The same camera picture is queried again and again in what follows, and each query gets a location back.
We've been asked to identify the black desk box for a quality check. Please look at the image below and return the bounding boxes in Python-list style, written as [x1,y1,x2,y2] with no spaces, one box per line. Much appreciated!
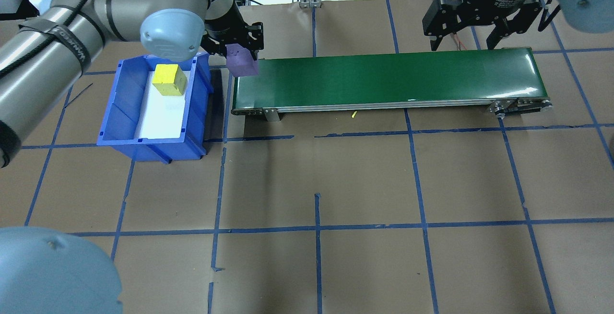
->
[0,0,28,21]

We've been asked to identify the yellow foam block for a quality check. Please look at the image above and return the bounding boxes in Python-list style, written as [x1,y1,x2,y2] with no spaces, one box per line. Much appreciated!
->
[152,63,188,97]

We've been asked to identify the white foam sheet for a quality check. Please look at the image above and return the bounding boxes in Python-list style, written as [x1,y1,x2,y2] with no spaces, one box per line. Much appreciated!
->
[138,67,192,143]

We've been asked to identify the purple foam block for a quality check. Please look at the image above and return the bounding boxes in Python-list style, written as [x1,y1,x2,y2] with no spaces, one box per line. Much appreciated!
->
[225,43,260,78]

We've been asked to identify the blue plastic bin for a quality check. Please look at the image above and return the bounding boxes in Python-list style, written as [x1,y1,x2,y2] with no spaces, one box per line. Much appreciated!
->
[97,51,214,164]

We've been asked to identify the green conveyor belt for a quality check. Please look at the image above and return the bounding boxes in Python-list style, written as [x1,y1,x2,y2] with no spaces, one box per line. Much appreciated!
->
[231,47,553,123]

